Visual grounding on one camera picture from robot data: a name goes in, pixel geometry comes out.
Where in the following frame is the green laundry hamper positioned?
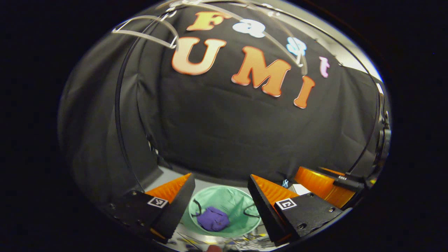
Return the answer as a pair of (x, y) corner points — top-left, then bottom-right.
(188, 185), (262, 238)

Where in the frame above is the white clothes hanger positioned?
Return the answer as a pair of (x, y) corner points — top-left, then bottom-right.
(168, 0), (308, 76)
(112, 10), (179, 49)

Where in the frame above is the purple corduroy shirt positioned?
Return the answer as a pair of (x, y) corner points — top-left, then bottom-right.
(197, 206), (230, 232)

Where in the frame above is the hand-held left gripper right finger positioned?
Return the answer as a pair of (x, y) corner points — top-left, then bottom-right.
(247, 174), (343, 246)

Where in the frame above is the black clothes rack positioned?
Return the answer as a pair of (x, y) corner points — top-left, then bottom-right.
(115, 0), (384, 191)

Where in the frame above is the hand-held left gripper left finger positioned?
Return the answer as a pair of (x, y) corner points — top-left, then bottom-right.
(105, 173), (196, 243)

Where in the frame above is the dark metal stand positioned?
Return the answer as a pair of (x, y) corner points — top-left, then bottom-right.
(374, 105), (392, 170)

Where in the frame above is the black backdrop cloth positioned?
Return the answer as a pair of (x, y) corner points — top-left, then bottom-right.
(58, 2), (385, 200)

